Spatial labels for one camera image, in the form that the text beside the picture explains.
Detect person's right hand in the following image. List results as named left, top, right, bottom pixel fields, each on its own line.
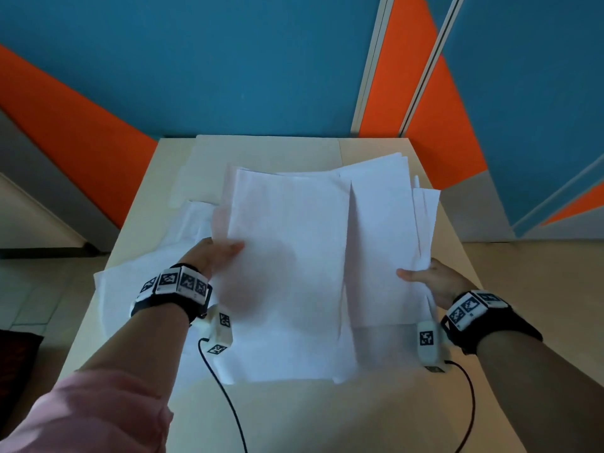
left=396, top=257, right=480, bottom=311

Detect person's left hand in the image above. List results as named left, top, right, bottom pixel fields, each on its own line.
left=181, top=237, right=247, bottom=279

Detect white sheets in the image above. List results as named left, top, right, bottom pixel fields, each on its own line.
left=93, top=152, right=442, bottom=386

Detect person's right forearm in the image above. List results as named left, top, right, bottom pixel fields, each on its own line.
left=475, top=332, right=604, bottom=453

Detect person's left forearm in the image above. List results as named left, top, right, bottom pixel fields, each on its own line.
left=77, top=303, right=191, bottom=407

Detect black left wristband with markers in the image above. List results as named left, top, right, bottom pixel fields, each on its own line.
left=130, top=262, right=214, bottom=324

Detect black wristband with markers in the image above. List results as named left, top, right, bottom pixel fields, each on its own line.
left=440, top=289, right=544, bottom=356
left=130, top=262, right=214, bottom=324

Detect black right wristband with markers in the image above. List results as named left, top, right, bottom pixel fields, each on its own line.
left=440, top=289, right=544, bottom=356

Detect cream folder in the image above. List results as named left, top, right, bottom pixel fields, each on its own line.
left=169, top=134, right=342, bottom=209

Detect cream table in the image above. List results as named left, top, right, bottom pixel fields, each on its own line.
left=58, top=134, right=516, bottom=453

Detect white door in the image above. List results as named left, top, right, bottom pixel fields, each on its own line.
left=0, top=173, right=89, bottom=250

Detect pink sweater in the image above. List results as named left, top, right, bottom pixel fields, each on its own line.
left=0, top=369, right=174, bottom=453

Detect dark patterned box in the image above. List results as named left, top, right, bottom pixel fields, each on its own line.
left=0, top=328, right=44, bottom=432

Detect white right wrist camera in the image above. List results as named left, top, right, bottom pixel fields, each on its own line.
left=415, top=320, right=452, bottom=374

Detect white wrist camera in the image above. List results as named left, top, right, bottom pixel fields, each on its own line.
left=195, top=303, right=235, bottom=357
left=415, top=320, right=452, bottom=374

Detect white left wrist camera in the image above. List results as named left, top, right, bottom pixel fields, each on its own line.
left=195, top=303, right=235, bottom=357

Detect black right camera cable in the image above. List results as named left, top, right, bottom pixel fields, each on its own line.
left=442, top=360, right=477, bottom=453

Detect black camera cable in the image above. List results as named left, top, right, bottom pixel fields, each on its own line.
left=442, top=360, right=477, bottom=453
left=198, top=338, right=250, bottom=453

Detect black left camera cable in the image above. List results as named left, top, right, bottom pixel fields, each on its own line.
left=198, top=338, right=250, bottom=453

